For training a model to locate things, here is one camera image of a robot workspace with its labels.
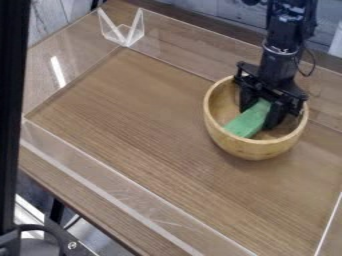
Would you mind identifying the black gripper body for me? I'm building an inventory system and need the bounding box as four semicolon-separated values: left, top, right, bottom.
233;60;310;118

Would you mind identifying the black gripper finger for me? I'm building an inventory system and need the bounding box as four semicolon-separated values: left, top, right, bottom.
239;82;262;112
263;100;291;130

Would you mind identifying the green rectangular block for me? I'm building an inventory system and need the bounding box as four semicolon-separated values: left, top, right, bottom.
223;99;271;138

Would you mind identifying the brown wooden bowl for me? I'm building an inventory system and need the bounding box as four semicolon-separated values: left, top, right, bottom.
203;76;309;161

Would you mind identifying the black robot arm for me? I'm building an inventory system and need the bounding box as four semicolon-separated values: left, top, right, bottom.
234;0;318;130

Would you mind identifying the black table leg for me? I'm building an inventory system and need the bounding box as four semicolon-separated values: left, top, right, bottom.
50;199;66;224

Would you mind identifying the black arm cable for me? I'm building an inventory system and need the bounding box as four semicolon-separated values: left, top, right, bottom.
295;43;318;78

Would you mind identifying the clear acrylic corner bracket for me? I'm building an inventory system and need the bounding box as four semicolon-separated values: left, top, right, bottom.
98;8;144;48

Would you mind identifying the clear acrylic tray wall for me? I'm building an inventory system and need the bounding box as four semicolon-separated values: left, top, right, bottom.
20;120;257;256

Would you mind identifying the black metal frame post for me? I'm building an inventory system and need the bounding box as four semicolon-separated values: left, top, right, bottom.
0;0;31;256

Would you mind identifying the black cable loop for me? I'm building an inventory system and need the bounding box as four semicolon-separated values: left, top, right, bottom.
15;223;68;256

